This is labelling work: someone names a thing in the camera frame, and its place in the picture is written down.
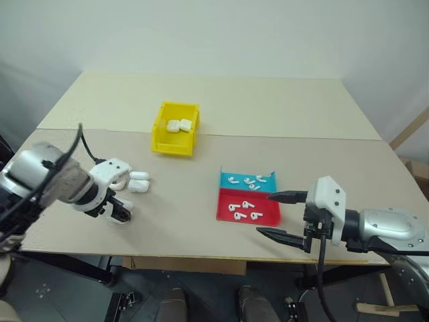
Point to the white earbud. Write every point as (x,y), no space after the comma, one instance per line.
(260,177)
(256,214)
(233,180)
(248,180)
(233,207)
(240,216)
(246,204)
(254,186)

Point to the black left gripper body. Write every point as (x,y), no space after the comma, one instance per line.
(107,205)

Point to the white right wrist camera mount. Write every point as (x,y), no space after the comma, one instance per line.
(330,198)

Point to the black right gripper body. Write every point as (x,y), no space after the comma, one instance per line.
(315,223)

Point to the blue shallow tray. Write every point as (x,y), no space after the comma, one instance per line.
(224,181)

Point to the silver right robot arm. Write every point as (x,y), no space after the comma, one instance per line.
(385,224)

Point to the white earbud case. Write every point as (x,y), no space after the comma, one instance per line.
(179,125)
(138,185)

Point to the brown cardboard box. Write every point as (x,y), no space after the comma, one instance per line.
(419,176)

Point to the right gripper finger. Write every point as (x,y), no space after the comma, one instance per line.
(285,237)
(288,197)

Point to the wooden beam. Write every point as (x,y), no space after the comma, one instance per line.
(410,127)

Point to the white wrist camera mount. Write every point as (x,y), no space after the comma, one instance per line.
(108,169)
(330,198)

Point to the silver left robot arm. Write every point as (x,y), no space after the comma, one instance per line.
(27,167)

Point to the cardboard sheet under table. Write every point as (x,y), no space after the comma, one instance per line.
(187,265)

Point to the red shallow tray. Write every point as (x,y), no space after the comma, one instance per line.
(268,218)

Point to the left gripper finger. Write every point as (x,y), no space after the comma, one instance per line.
(122,203)
(122,216)

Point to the black table frame leg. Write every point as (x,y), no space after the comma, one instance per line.
(67,266)
(306,276)

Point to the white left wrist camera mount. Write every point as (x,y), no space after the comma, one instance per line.
(108,169)

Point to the dark rounded shape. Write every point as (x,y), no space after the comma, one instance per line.
(173,307)
(256,305)

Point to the yellow plastic bin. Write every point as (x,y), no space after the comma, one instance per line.
(161,137)

